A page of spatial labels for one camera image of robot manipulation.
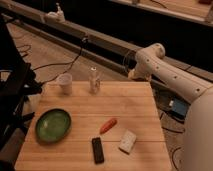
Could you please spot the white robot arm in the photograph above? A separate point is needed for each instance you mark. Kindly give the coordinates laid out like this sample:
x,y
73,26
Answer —
x,y
197,147

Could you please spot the clear glass bottle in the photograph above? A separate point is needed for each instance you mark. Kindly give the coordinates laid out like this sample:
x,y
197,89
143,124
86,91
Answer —
x,y
94,79

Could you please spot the orange carrot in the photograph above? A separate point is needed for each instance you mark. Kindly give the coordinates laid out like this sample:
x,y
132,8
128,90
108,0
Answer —
x,y
108,125

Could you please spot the white plastic cup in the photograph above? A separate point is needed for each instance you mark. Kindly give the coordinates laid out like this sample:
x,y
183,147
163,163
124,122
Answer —
x,y
65,82

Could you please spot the black remote control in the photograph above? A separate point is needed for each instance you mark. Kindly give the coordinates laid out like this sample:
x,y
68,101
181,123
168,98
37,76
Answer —
x,y
97,150

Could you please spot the white rectangular sponge block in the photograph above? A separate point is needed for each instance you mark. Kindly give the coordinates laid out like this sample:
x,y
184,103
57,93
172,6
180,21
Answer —
x,y
127,141

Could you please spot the green round plate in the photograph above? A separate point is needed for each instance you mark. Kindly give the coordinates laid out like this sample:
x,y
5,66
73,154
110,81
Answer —
x,y
53,125

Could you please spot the blue box on floor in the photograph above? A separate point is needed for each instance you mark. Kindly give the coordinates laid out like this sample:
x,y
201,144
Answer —
x,y
178,107

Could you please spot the black tripod stand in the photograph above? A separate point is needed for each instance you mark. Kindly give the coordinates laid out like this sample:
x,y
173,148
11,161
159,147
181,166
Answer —
x,y
20,83

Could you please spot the long metal rail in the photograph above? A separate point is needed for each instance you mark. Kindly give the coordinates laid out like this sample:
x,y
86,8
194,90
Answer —
x,y
98,39

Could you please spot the white object on rail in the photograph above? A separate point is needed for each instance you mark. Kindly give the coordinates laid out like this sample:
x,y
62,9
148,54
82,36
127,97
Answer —
x,y
58,15

